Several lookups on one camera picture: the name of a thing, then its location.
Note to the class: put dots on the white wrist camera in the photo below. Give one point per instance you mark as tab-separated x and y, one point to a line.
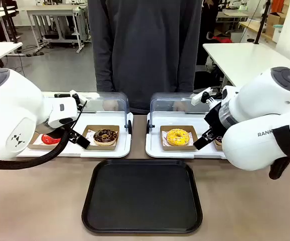
197	98
76	94

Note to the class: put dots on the yellow sprinkled donut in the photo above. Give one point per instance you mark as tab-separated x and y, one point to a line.
171	139

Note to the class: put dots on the white printed paper liner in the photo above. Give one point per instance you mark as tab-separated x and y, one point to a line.
164	135
89	134

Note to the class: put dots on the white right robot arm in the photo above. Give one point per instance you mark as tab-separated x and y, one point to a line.
255	105

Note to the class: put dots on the partly hidden brown donut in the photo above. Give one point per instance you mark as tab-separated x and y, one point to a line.
219	141

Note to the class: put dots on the clear display case lid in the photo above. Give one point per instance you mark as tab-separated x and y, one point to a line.
167	100
110	100

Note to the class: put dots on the black serving tray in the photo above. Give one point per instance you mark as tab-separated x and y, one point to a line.
142	195

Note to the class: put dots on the black office chair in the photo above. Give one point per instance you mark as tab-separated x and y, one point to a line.
207	75

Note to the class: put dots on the person's left hand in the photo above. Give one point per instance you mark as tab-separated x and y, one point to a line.
179	106

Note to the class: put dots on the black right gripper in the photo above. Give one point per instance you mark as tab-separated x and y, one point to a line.
214	118

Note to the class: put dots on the black stand pole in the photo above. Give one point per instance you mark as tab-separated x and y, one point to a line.
261	22

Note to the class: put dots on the chocolate donut with nuts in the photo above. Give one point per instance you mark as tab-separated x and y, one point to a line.
98	138

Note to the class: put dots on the light wooden table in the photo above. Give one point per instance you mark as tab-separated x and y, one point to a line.
250	26

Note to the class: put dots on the person's right hand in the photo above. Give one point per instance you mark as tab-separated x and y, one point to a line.
110	105

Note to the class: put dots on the red glazed donut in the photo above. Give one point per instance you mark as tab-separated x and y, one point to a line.
50	140

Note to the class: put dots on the brown cardboard box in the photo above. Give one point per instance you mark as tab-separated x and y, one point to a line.
274	23

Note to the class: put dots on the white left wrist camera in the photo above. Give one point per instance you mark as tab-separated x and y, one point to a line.
76	94

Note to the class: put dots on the large white table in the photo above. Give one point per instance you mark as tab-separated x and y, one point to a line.
240	60

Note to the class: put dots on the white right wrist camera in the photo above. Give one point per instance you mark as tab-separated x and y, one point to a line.
197	98

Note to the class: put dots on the white metal frame workbench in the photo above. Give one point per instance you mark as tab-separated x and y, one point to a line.
54	11

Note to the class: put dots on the person in dark sweater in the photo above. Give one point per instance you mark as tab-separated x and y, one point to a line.
145	50

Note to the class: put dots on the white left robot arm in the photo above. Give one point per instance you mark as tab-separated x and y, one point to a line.
9	113

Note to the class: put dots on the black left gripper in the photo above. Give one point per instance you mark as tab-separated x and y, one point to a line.
57	130

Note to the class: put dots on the white display case base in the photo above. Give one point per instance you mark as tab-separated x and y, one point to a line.
102	153
155	150

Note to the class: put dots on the brown cardboard donut tray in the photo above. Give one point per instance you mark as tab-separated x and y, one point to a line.
218	147
101	147
35	144
178	148

